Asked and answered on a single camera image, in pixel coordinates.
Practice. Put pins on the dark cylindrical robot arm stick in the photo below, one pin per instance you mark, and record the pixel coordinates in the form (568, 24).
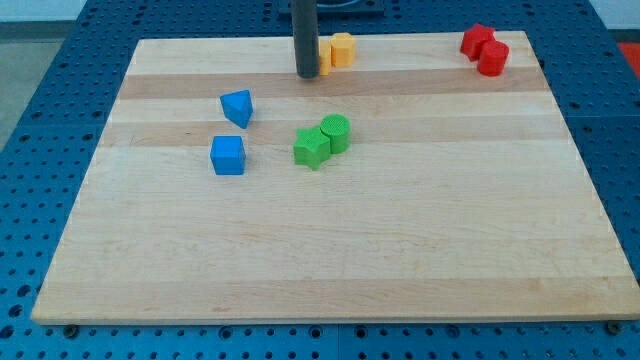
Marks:
(305, 36)

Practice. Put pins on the blue triangle block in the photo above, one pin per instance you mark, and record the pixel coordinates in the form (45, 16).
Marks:
(237, 107)

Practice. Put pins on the green star block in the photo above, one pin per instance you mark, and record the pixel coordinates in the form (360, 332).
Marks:
(311, 147)

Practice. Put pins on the green cylinder block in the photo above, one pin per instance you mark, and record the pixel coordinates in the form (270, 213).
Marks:
(337, 128)

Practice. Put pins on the wooden board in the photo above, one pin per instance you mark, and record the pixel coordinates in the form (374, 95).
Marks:
(461, 198)

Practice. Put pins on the blue cube block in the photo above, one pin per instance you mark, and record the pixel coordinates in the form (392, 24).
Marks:
(228, 155)

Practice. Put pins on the yellow hexagon block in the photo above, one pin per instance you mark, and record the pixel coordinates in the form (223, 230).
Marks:
(342, 50)

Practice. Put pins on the yellow block behind stick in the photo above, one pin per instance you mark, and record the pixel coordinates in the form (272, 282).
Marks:
(325, 58)

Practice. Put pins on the red star block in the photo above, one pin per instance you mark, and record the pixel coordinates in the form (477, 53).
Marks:
(473, 40)

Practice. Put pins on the red cylinder block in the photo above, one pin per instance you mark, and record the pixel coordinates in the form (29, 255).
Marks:
(493, 58)

